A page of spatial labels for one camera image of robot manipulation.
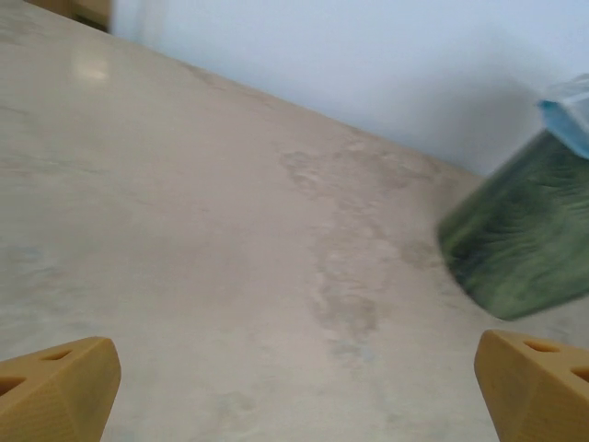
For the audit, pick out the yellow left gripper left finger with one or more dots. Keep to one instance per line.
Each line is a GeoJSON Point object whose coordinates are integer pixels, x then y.
{"type": "Point", "coordinates": [55, 391]}

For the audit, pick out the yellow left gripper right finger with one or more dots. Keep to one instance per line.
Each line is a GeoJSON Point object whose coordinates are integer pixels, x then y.
{"type": "Point", "coordinates": [538, 396]}

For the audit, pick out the green bin with plastic liner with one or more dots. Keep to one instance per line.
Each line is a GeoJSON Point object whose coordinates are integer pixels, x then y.
{"type": "Point", "coordinates": [570, 115]}

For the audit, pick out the green round waste bin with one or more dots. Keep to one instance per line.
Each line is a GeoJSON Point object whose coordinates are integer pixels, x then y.
{"type": "Point", "coordinates": [520, 239]}

